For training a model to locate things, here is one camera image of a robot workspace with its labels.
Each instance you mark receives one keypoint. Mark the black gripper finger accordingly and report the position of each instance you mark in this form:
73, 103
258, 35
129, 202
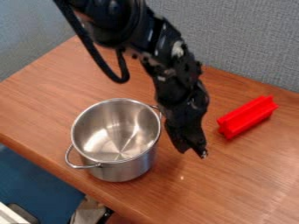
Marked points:
174, 134
197, 140

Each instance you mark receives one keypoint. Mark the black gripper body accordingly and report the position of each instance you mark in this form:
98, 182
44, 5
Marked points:
182, 105

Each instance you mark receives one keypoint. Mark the red plastic block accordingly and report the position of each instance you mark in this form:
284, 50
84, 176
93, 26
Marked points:
244, 117

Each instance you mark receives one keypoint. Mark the stainless steel pot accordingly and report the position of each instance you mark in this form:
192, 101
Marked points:
114, 135

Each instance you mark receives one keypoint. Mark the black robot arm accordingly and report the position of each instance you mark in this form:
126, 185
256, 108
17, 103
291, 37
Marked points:
125, 26

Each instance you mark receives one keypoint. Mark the white object bottom left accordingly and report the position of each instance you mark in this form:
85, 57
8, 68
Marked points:
8, 216

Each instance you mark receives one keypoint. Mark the grey cloth under table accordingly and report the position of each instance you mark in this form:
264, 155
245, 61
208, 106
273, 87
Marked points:
88, 212

